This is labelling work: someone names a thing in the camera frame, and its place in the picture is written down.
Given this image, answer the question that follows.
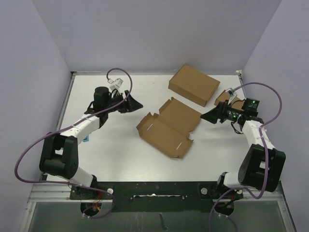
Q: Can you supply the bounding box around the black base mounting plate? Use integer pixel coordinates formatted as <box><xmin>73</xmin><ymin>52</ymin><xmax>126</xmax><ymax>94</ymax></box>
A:
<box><xmin>70</xmin><ymin>181</ymin><xmax>243</xmax><ymax>213</ymax></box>

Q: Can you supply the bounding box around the small blue block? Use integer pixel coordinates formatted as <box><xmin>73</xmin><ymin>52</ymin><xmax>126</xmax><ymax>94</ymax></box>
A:
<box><xmin>83</xmin><ymin>136</ymin><xmax>89</xmax><ymax>142</ymax></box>

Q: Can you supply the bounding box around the small closed cardboard box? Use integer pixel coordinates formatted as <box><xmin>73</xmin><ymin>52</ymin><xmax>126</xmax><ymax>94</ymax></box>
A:
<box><xmin>214</xmin><ymin>90</ymin><xmax>244</xmax><ymax>110</ymax></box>

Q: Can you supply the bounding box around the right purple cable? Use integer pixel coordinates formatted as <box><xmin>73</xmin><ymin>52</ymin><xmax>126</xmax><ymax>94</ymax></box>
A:
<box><xmin>209</xmin><ymin>82</ymin><xmax>283</xmax><ymax>232</ymax></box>

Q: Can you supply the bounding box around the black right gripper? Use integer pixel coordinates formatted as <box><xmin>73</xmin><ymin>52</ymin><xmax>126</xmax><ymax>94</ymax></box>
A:
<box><xmin>200</xmin><ymin>100</ymin><xmax>244</xmax><ymax>124</ymax></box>

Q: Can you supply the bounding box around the large closed cardboard box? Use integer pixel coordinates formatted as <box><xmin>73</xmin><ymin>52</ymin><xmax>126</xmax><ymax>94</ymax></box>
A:
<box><xmin>168</xmin><ymin>65</ymin><xmax>220</xmax><ymax>107</ymax></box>

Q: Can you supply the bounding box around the purple cable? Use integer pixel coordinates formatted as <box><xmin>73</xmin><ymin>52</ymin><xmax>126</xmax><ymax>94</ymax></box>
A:
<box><xmin>209</xmin><ymin>82</ymin><xmax>283</xmax><ymax>232</ymax></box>
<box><xmin>14</xmin><ymin>68</ymin><xmax>134</xmax><ymax>220</ymax></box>

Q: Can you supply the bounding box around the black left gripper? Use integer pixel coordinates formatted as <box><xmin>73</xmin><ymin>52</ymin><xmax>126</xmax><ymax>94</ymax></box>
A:
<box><xmin>105</xmin><ymin>90</ymin><xmax>142</xmax><ymax>113</ymax></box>

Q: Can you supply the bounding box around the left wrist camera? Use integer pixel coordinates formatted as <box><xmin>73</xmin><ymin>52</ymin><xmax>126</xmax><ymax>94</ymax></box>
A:
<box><xmin>108</xmin><ymin>78</ymin><xmax>123</xmax><ymax>91</ymax></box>

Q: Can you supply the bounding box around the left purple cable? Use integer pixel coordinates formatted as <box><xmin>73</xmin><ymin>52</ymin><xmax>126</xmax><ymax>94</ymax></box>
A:
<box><xmin>14</xmin><ymin>68</ymin><xmax>134</xmax><ymax>220</ymax></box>

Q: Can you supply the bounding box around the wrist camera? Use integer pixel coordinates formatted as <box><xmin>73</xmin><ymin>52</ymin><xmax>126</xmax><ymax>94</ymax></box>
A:
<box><xmin>225</xmin><ymin>88</ymin><xmax>236</xmax><ymax>104</ymax></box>
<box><xmin>108</xmin><ymin>78</ymin><xmax>123</xmax><ymax>91</ymax></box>

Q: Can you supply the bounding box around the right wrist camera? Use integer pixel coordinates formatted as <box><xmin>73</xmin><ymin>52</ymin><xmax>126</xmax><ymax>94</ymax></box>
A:
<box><xmin>225</xmin><ymin>88</ymin><xmax>236</xmax><ymax>104</ymax></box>

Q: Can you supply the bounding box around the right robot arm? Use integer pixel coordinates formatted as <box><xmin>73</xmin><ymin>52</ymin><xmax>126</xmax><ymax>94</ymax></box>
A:
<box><xmin>200</xmin><ymin>99</ymin><xmax>286</xmax><ymax>198</ymax></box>

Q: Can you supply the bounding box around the aluminium table frame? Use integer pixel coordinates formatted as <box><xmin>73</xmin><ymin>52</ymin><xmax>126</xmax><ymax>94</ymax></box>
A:
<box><xmin>19</xmin><ymin>70</ymin><xmax>296</xmax><ymax>232</ymax></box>

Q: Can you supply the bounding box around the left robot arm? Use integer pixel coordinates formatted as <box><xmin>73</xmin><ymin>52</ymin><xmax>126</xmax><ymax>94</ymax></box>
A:
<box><xmin>39</xmin><ymin>87</ymin><xmax>143</xmax><ymax>199</ymax></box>

